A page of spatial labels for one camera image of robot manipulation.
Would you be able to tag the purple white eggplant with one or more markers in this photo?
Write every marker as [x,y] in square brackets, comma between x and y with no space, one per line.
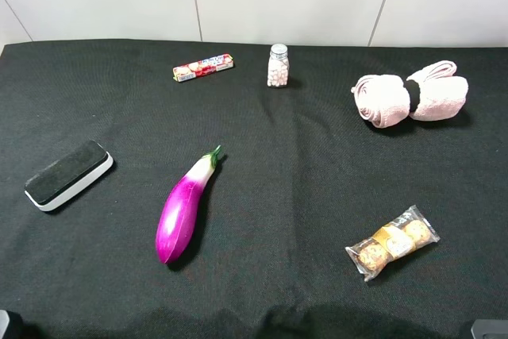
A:
[179,215]

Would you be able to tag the rolled pink towel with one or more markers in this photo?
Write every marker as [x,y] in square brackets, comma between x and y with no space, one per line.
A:
[383,100]

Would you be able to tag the wrapped chocolate balls pack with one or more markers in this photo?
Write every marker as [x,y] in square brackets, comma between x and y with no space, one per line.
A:
[405,234]

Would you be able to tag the small jar of pink candies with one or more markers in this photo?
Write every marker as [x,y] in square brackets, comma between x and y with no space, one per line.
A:
[278,66]

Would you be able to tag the black tablecloth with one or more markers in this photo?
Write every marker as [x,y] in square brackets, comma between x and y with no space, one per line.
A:
[300,176]

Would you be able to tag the black hair band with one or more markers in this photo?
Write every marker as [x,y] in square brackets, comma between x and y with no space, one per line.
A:
[414,91]

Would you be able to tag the black white board eraser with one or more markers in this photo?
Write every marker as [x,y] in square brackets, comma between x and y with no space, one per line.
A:
[67,177]

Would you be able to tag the red candy pack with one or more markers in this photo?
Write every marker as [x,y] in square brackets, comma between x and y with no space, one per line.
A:
[202,68]

